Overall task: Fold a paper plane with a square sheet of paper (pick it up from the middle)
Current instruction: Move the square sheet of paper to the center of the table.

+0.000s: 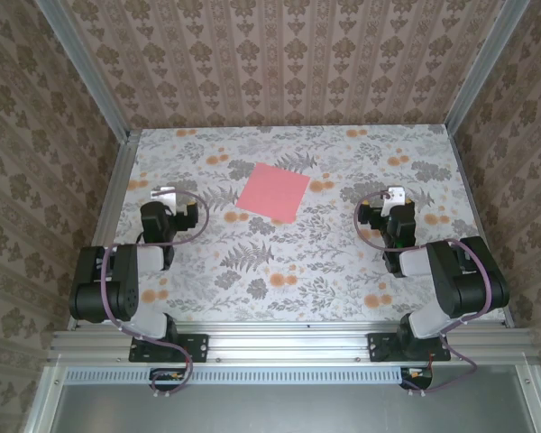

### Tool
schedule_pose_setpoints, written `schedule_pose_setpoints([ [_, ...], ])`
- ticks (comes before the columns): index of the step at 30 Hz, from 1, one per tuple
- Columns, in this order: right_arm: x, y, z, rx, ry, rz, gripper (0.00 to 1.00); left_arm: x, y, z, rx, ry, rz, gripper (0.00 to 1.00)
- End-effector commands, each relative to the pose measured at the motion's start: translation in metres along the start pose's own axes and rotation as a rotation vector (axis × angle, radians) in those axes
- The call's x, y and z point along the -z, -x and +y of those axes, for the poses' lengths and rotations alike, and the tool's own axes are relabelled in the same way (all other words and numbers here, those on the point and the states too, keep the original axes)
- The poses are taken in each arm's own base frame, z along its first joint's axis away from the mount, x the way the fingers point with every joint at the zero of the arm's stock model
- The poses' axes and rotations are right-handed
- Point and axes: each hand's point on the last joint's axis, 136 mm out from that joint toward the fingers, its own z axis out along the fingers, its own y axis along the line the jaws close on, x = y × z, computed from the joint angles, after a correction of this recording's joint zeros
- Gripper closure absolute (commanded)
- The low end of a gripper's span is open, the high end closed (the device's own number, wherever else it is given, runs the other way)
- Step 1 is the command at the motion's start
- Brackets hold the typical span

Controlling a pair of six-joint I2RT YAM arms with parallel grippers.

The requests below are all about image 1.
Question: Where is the pink square paper sheet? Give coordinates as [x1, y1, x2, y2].
[234, 162, 311, 225]

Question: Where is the grey sheet metal panel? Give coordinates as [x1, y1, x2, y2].
[24, 364, 541, 433]

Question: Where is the floral patterned table cover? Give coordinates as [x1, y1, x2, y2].
[92, 125, 509, 324]

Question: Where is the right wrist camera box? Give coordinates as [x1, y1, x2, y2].
[382, 186, 409, 217]

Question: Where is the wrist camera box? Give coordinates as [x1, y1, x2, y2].
[382, 186, 409, 217]
[150, 185, 178, 214]

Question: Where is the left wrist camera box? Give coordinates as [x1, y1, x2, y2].
[150, 185, 178, 214]

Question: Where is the aluminium side rail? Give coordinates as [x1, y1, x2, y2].
[67, 130, 139, 330]

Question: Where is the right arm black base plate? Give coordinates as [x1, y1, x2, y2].
[367, 332, 452, 364]

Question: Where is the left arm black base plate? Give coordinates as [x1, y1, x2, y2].
[129, 332, 208, 364]

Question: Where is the aluminium mounting rail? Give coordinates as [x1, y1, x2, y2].
[47, 327, 540, 364]

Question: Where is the aluminium frame post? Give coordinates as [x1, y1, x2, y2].
[444, 0, 522, 136]
[38, 0, 139, 143]

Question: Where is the slotted grey cable duct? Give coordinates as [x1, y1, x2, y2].
[65, 365, 434, 386]

